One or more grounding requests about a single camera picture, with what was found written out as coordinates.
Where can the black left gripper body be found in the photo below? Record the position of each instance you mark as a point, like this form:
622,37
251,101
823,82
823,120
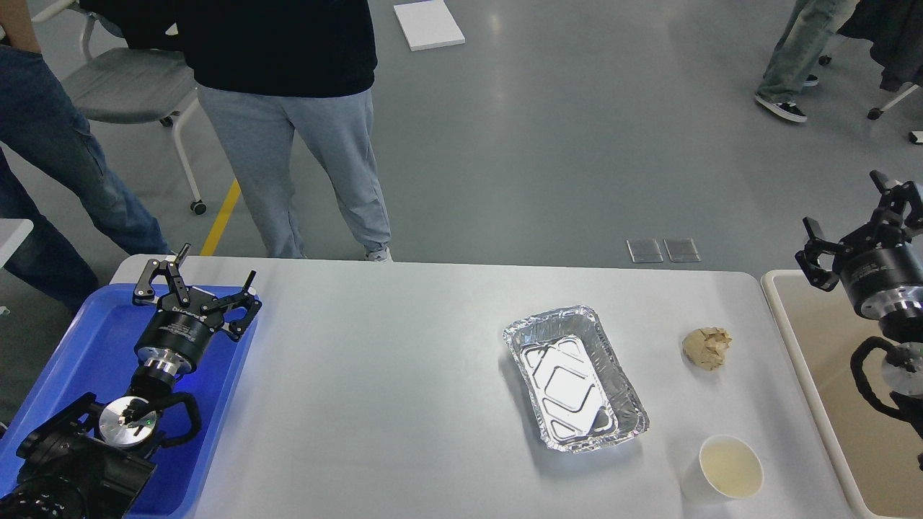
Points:
178,336

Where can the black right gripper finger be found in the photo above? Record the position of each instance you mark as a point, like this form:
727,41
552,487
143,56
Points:
808,258
899,213

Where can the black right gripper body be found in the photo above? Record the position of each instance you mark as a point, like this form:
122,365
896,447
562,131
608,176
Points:
882,277

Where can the white paper cup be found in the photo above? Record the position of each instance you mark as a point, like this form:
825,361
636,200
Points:
724,469

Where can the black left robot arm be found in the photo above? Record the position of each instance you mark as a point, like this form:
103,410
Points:
124,420

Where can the blue plastic tray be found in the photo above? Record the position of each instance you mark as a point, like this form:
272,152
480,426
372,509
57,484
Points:
97,355

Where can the crumpled brown paper ball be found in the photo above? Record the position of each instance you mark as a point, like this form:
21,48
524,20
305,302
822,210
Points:
707,347

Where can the white side table corner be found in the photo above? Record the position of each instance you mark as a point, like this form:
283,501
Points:
13,234

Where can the chair with dark jacket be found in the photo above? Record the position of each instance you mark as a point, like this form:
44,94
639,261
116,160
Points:
895,30

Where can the beige plastic bin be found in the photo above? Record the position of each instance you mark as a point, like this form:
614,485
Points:
874,456

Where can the person in faded jeans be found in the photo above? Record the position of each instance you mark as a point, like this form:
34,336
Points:
810,25

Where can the person in blue jeans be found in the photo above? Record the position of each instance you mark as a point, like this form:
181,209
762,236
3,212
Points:
40,123

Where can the grey office chair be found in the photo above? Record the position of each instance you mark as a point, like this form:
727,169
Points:
133,71

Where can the person in grey sweatpants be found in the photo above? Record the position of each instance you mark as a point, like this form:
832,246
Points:
269,70

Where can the aluminium foil tray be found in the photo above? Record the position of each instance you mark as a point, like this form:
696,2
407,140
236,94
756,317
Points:
581,397

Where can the white flat box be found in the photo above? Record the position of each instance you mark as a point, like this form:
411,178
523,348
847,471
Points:
428,25

